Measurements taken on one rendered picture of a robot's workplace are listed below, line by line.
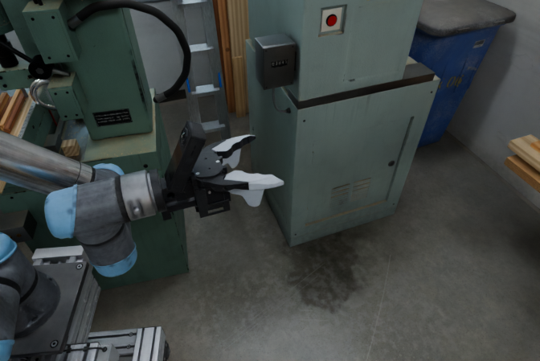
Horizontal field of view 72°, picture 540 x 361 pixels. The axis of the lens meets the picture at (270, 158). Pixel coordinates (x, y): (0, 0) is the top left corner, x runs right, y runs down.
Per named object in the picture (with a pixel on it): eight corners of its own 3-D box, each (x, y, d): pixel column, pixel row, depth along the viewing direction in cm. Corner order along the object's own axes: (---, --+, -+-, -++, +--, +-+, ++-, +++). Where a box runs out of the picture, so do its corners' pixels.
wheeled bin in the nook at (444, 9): (341, 120, 280) (363, -15, 215) (400, 104, 295) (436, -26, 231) (394, 175, 235) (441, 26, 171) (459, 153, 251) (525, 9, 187)
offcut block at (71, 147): (79, 155, 130) (74, 145, 127) (65, 157, 129) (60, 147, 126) (80, 148, 132) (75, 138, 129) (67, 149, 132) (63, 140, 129)
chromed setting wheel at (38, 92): (40, 109, 123) (23, 76, 114) (79, 104, 125) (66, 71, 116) (38, 114, 120) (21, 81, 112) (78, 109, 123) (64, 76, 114)
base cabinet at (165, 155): (78, 224, 207) (21, 121, 159) (183, 205, 217) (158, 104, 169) (65, 298, 174) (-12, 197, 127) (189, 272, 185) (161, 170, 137)
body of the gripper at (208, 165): (224, 184, 69) (158, 200, 66) (218, 145, 64) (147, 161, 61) (235, 210, 63) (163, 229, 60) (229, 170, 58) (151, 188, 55)
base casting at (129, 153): (22, 121, 159) (12, 104, 153) (158, 104, 169) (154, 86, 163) (-11, 197, 127) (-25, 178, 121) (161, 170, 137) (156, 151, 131)
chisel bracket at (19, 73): (9, 84, 129) (-3, 62, 124) (52, 79, 132) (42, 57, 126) (2, 96, 124) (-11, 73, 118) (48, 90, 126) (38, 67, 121)
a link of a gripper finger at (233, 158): (244, 153, 74) (214, 177, 68) (242, 127, 71) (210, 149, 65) (257, 157, 73) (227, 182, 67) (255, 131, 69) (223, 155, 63)
